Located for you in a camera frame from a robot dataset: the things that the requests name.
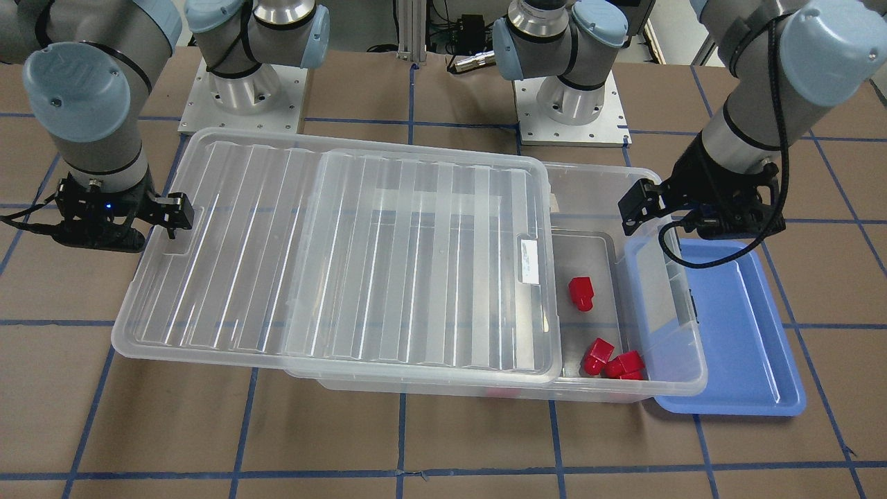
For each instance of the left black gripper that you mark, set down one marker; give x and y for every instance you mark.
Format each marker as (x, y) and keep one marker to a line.
(689, 170)

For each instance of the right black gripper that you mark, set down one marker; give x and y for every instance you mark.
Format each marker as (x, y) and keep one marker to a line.
(147, 206)

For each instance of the clear plastic box lid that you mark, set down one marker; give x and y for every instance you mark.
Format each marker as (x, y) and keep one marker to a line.
(217, 293)

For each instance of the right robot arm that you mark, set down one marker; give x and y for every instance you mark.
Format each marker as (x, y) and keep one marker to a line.
(88, 69)

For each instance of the red block lone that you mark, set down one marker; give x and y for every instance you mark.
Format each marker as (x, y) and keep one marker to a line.
(582, 293)

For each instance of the clear plastic storage box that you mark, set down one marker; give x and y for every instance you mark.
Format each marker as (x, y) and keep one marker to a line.
(610, 298)

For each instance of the red block pile upper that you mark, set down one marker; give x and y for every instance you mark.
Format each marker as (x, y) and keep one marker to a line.
(597, 356)

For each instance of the red block pile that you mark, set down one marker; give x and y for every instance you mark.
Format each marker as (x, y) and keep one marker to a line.
(625, 366)
(597, 356)

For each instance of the red block pile lower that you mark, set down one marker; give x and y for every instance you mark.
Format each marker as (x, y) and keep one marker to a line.
(625, 366)

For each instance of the blue plastic tray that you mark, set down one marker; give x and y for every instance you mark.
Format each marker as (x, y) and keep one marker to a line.
(751, 369)

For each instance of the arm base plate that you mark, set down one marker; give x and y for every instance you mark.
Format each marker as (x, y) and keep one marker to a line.
(242, 104)
(553, 114)

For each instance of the aluminium frame post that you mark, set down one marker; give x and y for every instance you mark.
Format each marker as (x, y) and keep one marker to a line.
(411, 23)

